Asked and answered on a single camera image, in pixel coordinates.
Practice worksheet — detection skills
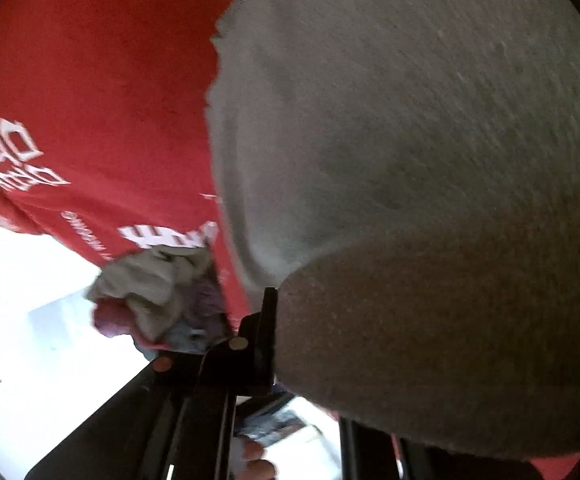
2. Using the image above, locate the pink garment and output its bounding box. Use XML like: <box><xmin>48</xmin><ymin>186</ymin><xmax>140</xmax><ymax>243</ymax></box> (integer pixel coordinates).
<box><xmin>93</xmin><ymin>297</ymin><xmax>138</xmax><ymax>338</ymax></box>

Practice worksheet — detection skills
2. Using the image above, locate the grey long-sleeved sweater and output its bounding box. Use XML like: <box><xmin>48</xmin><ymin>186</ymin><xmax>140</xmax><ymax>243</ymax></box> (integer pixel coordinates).
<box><xmin>205</xmin><ymin>0</ymin><xmax>580</xmax><ymax>463</ymax></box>

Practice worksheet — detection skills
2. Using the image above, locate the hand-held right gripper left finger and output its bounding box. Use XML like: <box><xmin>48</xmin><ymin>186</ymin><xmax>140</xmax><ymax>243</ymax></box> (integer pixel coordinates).
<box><xmin>24</xmin><ymin>287</ymin><xmax>281</xmax><ymax>480</ymax></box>

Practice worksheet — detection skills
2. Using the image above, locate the red printed blanket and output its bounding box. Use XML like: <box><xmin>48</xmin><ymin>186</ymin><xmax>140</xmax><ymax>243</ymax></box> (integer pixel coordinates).
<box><xmin>0</xmin><ymin>0</ymin><xmax>580</xmax><ymax>480</ymax></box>

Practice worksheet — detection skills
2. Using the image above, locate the dull purple garment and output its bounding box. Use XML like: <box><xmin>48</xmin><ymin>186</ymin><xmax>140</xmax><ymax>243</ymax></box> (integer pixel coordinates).
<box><xmin>182</xmin><ymin>265</ymin><xmax>233</xmax><ymax>343</ymax></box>

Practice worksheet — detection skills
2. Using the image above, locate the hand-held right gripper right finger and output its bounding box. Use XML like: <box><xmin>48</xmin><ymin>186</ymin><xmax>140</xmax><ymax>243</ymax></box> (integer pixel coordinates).
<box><xmin>340</xmin><ymin>417</ymin><xmax>461</xmax><ymax>480</ymax></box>

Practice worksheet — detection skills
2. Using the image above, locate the pale crumpled garment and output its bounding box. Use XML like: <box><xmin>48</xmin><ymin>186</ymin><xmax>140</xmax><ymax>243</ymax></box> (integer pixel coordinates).
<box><xmin>86</xmin><ymin>245</ymin><xmax>214</xmax><ymax>342</ymax></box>

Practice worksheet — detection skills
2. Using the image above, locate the light blue garment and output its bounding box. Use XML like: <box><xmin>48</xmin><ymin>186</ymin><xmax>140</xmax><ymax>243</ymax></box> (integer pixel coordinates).
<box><xmin>134</xmin><ymin>322</ymin><xmax>211</xmax><ymax>363</ymax></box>

